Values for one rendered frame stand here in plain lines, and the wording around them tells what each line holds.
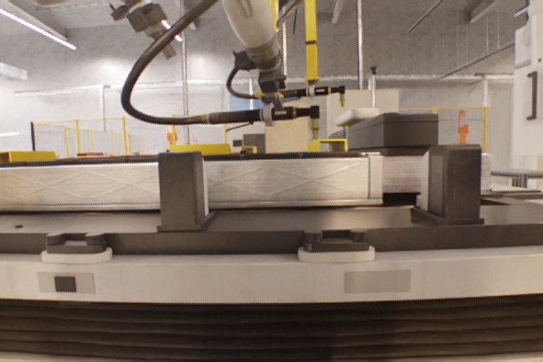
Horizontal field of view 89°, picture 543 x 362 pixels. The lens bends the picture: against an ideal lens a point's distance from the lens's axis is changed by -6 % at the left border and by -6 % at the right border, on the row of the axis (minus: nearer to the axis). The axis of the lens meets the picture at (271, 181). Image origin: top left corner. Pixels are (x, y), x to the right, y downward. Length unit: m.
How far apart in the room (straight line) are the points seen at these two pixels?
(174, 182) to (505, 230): 0.56
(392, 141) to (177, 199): 0.57
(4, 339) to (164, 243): 0.79
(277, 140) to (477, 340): 4.80
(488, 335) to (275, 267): 0.74
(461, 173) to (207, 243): 0.44
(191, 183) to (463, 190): 0.45
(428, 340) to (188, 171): 0.78
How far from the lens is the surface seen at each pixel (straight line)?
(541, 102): 3.49
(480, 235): 0.60
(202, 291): 0.50
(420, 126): 0.88
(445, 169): 0.56
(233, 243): 0.51
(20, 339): 1.20
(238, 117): 1.10
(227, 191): 0.67
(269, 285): 0.48
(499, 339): 1.08
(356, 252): 0.48
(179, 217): 0.52
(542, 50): 3.84
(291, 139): 5.45
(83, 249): 0.57
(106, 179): 0.77
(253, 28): 0.76
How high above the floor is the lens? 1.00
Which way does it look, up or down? 5 degrees down
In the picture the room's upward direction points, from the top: 2 degrees counter-clockwise
